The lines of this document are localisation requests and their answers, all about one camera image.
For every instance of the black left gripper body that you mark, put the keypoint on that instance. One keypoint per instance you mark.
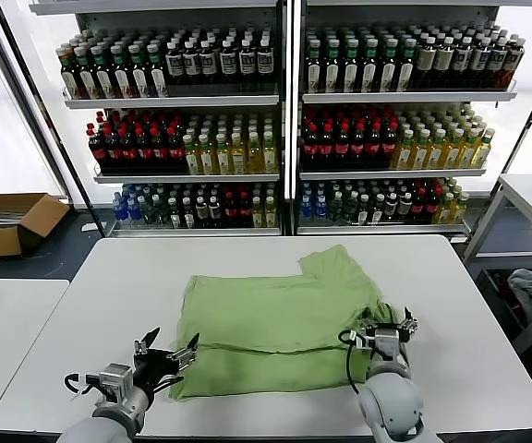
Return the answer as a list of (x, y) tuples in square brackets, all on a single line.
[(155, 369)]

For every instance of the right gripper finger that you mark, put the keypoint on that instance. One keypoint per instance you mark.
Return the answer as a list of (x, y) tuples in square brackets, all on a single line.
[(365, 339), (407, 330)]

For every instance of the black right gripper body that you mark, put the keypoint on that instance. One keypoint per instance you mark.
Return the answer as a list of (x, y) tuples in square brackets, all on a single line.
[(386, 328)]

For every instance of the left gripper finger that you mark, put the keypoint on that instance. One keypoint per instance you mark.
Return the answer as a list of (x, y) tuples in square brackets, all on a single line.
[(186, 357), (142, 347)]

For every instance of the light green polo shirt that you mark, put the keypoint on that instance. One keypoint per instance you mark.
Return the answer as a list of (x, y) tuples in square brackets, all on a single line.
[(270, 314)]

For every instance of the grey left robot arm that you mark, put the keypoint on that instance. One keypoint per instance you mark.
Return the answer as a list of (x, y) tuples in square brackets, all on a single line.
[(109, 424)]

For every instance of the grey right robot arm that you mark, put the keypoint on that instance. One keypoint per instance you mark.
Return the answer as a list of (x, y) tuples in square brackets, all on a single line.
[(390, 401)]

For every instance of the dark tea bottle green cap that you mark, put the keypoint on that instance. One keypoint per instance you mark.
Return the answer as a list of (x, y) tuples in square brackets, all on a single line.
[(122, 73), (314, 69), (189, 213), (407, 68), (352, 69), (371, 68), (378, 210), (175, 213), (390, 68), (363, 210), (103, 73), (158, 71), (86, 74), (139, 72), (333, 69)]

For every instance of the dark drink bottle brown label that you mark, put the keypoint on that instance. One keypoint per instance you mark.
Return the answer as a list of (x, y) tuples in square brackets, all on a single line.
[(391, 207), (202, 213)]

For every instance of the dark drink bottle white label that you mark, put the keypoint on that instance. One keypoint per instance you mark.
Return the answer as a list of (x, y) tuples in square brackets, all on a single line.
[(215, 213), (405, 207)]

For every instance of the cola bottle red cap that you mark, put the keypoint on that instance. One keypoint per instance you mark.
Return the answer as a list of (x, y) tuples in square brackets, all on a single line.
[(127, 150), (174, 148), (158, 150), (389, 147), (326, 148), (342, 148), (431, 207), (231, 211), (419, 207), (310, 148), (142, 150), (374, 147), (112, 150), (97, 150), (245, 211), (358, 147)]

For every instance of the plain white side table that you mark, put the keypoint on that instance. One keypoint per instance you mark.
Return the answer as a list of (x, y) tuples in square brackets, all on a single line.
[(12, 346)]

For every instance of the small white floor plate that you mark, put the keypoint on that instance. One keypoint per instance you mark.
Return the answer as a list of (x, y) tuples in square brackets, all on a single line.
[(91, 227)]

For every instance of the blue sports drink bottle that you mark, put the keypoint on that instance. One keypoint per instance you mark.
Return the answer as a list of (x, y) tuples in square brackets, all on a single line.
[(119, 210), (306, 208), (133, 211), (321, 208)]

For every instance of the white side table grey legs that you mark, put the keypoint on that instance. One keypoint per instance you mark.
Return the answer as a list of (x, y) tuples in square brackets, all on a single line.
[(524, 189)]

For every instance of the grey metal shelf rack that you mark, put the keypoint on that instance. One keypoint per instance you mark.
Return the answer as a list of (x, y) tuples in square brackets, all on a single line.
[(178, 101), (409, 97)]

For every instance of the black slanted window pole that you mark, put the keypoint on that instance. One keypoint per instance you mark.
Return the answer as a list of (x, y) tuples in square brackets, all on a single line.
[(46, 115)]

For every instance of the grey slanted window pole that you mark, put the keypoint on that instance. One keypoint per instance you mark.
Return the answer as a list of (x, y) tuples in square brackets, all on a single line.
[(27, 115)]

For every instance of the dark drink bottle beige label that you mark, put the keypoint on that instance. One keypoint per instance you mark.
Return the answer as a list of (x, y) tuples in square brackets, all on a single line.
[(424, 62), (443, 62)]

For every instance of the dark drink bottle navy label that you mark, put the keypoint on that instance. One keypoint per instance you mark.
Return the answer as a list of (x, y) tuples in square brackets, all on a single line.
[(498, 62), (247, 63), (463, 61), (513, 63), (174, 64), (264, 63), (191, 63), (228, 63), (481, 61), (208, 63)]

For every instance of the dark tea bottle orange neck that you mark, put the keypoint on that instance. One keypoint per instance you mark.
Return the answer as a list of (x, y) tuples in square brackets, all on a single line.
[(70, 73)]

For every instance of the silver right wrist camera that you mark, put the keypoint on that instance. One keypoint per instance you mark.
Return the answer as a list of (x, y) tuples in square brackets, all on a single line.
[(388, 346)]

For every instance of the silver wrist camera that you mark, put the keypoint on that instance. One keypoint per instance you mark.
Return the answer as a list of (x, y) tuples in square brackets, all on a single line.
[(114, 378), (388, 346)]

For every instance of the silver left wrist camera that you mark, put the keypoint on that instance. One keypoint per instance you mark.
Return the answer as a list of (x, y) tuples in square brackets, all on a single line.
[(114, 378)]

